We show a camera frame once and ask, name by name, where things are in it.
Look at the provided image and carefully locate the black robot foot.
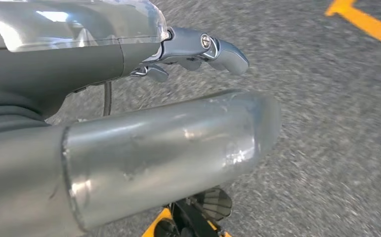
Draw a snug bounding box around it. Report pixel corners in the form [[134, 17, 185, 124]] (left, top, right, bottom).
[[153, 187, 233, 237]]

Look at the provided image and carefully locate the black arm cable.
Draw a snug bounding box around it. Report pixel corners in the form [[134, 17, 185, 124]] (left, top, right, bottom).
[[102, 81, 113, 118]]

